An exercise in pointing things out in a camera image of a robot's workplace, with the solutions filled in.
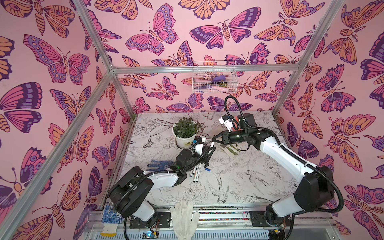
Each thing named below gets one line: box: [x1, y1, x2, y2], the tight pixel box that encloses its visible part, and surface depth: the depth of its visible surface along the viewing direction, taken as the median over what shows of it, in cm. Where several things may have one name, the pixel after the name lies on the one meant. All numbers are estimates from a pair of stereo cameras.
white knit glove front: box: [170, 200, 200, 240], surface depth 76 cm
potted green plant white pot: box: [172, 115, 199, 149], surface depth 92 cm
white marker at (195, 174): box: [193, 166, 198, 183], surface depth 89 cm
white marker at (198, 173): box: [195, 163, 201, 183], surface depth 89 cm
